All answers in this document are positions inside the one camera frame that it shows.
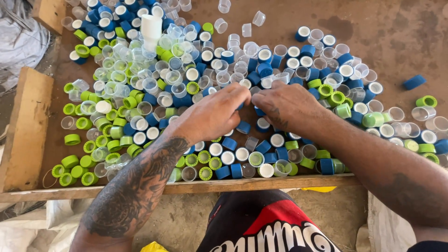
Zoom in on person's right hand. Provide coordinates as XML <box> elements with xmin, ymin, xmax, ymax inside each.
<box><xmin>252</xmin><ymin>80</ymin><xmax>329</xmax><ymax>137</ymax></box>

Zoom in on person's left hand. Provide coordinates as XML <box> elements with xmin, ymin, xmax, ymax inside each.
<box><xmin>170</xmin><ymin>83</ymin><xmax>252</xmax><ymax>146</ymax></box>

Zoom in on heap of blue bottle caps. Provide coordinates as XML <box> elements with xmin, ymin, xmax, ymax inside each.
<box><xmin>69</xmin><ymin>0</ymin><xmax>448</xmax><ymax>180</ymax></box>

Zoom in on yellow plastic scrap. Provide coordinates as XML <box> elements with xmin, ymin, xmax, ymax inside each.
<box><xmin>301</xmin><ymin>186</ymin><xmax>337</xmax><ymax>193</ymax></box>

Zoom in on stack of white plastic cups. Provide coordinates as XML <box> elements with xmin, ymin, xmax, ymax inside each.
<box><xmin>141</xmin><ymin>14</ymin><xmax>164</xmax><ymax>54</ymax></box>

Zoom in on black and red shorts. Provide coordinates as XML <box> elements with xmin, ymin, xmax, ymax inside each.
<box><xmin>196</xmin><ymin>189</ymin><xmax>342</xmax><ymax>252</ymax></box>

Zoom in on heap of green bottle caps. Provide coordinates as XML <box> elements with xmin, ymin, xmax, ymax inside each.
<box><xmin>52</xmin><ymin>22</ymin><xmax>440</xmax><ymax>187</ymax></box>

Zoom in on yellow plastic bag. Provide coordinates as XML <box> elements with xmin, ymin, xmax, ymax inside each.
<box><xmin>140</xmin><ymin>241</ymin><xmax>169</xmax><ymax>252</ymax></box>

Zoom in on white cloth sack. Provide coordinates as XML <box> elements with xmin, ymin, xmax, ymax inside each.
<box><xmin>355</xmin><ymin>192</ymin><xmax>418</xmax><ymax>252</ymax></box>

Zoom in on wide wooden board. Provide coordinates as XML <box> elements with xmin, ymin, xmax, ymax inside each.
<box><xmin>0</xmin><ymin>66</ymin><xmax>55</xmax><ymax>193</ymax></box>

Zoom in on small wooden block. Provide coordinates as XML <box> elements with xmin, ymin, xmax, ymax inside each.
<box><xmin>31</xmin><ymin>0</ymin><xmax>68</xmax><ymax>35</ymax></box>

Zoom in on grey-white woven sack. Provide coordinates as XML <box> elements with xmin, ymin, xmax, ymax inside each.
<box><xmin>0</xmin><ymin>0</ymin><xmax>51</xmax><ymax>93</ymax></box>

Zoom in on white plastic sack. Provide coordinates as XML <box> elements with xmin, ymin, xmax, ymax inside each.
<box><xmin>0</xmin><ymin>199</ymin><xmax>93</xmax><ymax>252</ymax></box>

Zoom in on long wooden table rail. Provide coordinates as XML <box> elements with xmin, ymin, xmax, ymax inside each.
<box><xmin>0</xmin><ymin>173</ymin><xmax>362</xmax><ymax>204</ymax></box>

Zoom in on thin rubber ring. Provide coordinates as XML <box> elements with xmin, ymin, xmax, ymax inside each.
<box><xmin>42</xmin><ymin>169</ymin><xmax>59</xmax><ymax>189</ymax></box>

